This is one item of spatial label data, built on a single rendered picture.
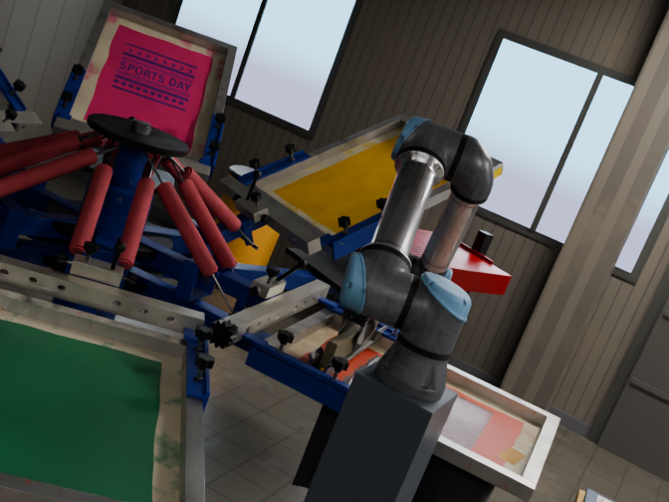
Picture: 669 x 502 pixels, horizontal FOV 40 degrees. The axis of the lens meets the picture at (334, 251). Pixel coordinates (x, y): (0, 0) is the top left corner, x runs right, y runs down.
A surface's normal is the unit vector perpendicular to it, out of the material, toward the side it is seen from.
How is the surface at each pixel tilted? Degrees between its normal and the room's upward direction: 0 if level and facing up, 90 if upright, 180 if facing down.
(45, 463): 0
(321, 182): 32
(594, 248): 90
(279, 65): 90
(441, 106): 90
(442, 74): 90
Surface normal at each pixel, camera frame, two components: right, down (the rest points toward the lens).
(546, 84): -0.41, 0.08
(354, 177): -0.09, -0.82
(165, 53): 0.37, -0.61
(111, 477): 0.35, -0.91
